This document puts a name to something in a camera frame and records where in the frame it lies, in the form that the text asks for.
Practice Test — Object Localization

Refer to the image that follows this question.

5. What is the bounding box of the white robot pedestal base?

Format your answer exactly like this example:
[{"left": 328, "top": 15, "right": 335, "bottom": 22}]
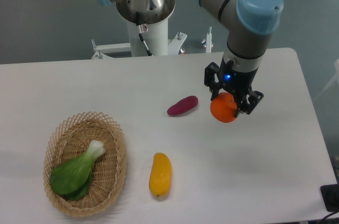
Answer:
[{"left": 91, "top": 17, "right": 215, "bottom": 60}]

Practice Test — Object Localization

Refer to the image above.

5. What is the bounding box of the woven wicker basket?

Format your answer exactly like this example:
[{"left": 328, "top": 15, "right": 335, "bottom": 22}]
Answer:
[{"left": 43, "top": 112, "right": 127, "bottom": 217}]

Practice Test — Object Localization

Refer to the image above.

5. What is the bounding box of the orange fruit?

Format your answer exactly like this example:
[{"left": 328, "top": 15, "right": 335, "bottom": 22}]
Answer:
[{"left": 210, "top": 92, "right": 237, "bottom": 123}]

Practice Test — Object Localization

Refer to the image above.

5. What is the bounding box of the purple sweet potato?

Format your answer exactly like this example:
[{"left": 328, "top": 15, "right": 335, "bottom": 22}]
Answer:
[{"left": 167, "top": 95, "right": 199, "bottom": 117}]

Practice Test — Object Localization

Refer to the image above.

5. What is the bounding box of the yellow mango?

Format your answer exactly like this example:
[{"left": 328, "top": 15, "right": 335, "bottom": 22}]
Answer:
[{"left": 149, "top": 153, "right": 172, "bottom": 198}]

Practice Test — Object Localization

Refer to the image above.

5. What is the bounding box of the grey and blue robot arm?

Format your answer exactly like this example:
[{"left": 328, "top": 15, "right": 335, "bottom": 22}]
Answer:
[{"left": 99, "top": 0, "right": 283, "bottom": 120}]

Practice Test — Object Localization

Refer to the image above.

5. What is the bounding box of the black cable on pedestal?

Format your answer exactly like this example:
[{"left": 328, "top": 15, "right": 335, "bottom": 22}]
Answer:
[{"left": 135, "top": 11, "right": 154, "bottom": 57}]

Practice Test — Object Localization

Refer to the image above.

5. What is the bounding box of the green bok choy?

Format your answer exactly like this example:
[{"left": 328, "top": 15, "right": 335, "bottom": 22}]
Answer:
[{"left": 49, "top": 140, "right": 105, "bottom": 201}]

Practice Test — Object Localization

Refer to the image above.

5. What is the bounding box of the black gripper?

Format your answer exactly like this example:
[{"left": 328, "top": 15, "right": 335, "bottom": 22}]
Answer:
[{"left": 204, "top": 58, "right": 264, "bottom": 118}]

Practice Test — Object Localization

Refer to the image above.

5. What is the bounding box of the black device at table edge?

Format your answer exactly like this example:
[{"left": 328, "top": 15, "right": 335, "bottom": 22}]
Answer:
[{"left": 320, "top": 184, "right": 339, "bottom": 212}]

